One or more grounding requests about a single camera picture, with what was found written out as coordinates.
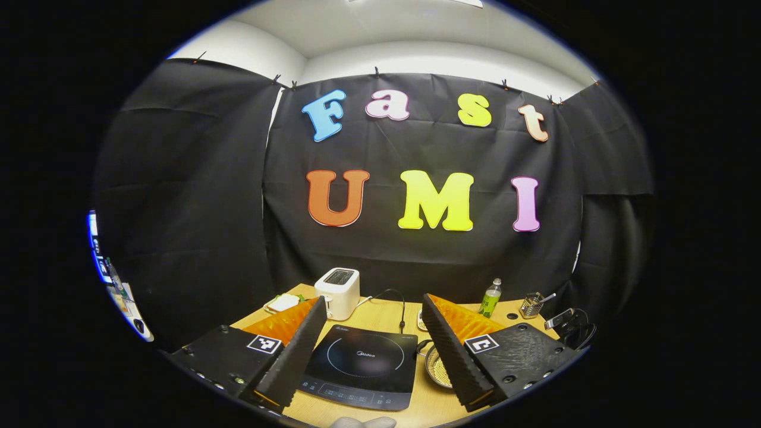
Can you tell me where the black power cable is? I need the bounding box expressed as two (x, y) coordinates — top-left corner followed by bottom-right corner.
(367, 288), (408, 335)

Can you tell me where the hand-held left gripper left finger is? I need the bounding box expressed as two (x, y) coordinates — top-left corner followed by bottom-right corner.
(169, 295), (328, 414)

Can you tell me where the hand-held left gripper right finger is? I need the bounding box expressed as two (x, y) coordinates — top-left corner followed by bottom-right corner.
(421, 292), (587, 413)

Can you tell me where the white toaster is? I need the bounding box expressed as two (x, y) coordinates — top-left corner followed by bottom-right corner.
(314, 267), (361, 322)

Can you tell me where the green plate with sandwich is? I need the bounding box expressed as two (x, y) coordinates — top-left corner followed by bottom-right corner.
(263, 293), (305, 316)

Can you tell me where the metal wire utensil holder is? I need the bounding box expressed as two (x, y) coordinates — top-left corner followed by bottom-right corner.
(520, 291), (545, 320)

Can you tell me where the green label plastic bottle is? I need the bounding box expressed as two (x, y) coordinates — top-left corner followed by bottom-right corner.
(479, 278), (502, 319)

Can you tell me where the black induction cooktop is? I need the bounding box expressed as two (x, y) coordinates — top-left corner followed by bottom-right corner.
(297, 324), (419, 412)

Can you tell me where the stainless steel pot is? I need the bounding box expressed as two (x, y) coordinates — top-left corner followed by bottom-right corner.
(415, 339), (456, 391)

